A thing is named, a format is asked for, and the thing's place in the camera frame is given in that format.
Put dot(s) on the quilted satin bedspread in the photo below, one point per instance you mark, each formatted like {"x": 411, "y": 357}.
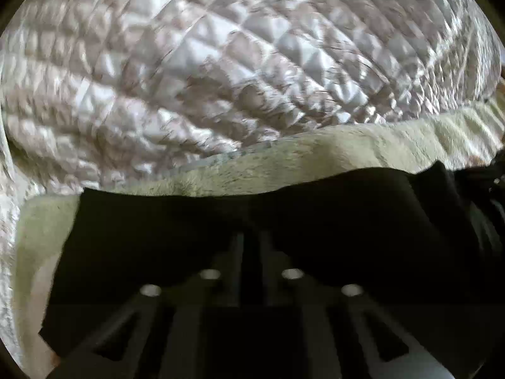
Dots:
{"x": 197, "y": 67}

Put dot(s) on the cream floral fleece blanket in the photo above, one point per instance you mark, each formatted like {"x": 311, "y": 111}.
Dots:
{"x": 276, "y": 158}

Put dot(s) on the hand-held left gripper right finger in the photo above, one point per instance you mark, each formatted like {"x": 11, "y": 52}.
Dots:
{"x": 272, "y": 268}

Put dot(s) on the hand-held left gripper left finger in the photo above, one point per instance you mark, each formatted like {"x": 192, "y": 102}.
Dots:
{"x": 235, "y": 268}

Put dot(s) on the black pants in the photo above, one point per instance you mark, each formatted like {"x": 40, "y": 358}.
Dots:
{"x": 158, "y": 225}

